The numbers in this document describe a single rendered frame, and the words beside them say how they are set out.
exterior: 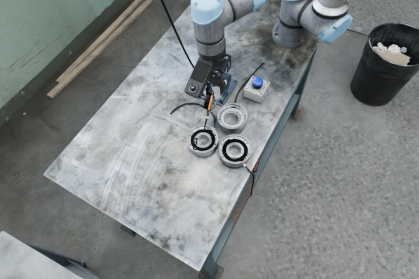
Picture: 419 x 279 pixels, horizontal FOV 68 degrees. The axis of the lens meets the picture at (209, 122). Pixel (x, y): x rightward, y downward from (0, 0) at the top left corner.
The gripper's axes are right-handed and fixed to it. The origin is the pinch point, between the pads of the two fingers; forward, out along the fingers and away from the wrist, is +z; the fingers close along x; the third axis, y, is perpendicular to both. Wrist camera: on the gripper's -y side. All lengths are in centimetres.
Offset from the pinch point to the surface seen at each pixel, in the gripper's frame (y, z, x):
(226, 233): -22, 69, -15
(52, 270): -65, 25, 24
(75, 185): -41, 13, 29
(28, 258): -66, 25, 33
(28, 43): 24, 60, 153
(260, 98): 13.5, 10.1, -11.6
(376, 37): 118, 58, -45
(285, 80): 27.2, 13.3, -16.3
